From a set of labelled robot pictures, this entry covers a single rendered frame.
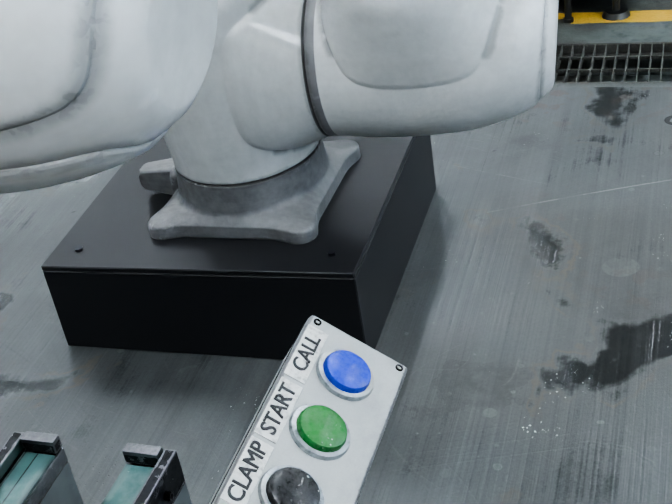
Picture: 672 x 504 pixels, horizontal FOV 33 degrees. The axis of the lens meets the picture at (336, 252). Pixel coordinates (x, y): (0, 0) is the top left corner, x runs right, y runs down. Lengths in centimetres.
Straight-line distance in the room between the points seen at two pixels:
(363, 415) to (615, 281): 57
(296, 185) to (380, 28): 23
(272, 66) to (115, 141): 70
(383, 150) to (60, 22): 94
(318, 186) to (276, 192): 5
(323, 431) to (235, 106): 48
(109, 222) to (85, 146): 89
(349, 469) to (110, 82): 37
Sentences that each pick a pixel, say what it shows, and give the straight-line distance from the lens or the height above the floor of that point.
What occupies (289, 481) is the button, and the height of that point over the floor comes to 107.
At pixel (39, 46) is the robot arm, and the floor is 139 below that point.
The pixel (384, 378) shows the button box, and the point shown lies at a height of 105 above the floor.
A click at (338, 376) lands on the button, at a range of 67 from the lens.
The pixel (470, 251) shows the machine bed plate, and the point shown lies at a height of 80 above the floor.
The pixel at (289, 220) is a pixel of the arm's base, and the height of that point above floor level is 93.
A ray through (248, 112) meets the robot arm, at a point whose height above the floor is 105.
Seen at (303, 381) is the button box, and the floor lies 108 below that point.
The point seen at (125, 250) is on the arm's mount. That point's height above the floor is 91.
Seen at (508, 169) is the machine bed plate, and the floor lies 80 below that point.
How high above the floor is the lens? 150
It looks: 33 degrees down
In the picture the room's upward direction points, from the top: 10 degrees counter-clockwise
